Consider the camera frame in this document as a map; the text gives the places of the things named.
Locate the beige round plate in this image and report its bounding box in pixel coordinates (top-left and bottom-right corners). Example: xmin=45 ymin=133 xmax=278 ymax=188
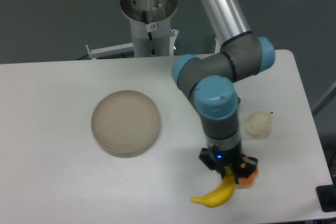
xmin=91 ymin=90 xmax=161 ymax=157

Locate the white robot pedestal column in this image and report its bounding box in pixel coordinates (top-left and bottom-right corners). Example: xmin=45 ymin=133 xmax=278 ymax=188
xmin=120 ymin=0 xmax=178 ymax=58

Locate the black device at table edge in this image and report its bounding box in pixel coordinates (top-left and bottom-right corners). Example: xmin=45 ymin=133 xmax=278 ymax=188
xmin=316 ymin=185 xmax=335 ymax=212

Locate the white metal upright bracket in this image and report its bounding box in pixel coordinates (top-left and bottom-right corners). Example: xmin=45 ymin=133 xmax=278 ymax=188
xmin=214 ymin=36 xmax=223 ymax=54

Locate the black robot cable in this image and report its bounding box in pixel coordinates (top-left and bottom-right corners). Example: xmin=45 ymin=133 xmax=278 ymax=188
xmin=141 ymin=10 xmax=157 ymax=57

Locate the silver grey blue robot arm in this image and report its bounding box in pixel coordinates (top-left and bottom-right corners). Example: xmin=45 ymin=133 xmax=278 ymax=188
xmin=120 ymin=0 xmax=275 ymax=187

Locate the grey metal table leg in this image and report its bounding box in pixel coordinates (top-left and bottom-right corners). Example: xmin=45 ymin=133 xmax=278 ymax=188
xmin=311 ymin=81 xmax=335 ymax=117

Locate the white metal mounting bracket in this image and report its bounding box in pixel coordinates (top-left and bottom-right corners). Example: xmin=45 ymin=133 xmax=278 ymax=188
xmin=86 ymin=42 xmax=134 ymax=59

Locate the white toy garlic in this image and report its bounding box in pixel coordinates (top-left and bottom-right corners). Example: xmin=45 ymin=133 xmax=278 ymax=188
xmin=245 ymin=111 xmax=273 ymax=140

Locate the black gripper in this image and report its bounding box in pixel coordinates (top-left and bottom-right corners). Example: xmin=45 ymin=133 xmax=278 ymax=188
xmin=199 ymin=141 xmax=258 ymax=184

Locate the yellow toy banana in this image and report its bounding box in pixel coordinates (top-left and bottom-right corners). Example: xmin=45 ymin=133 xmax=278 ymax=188
xmin=191 ymin=167 xmax=236 ymax=208

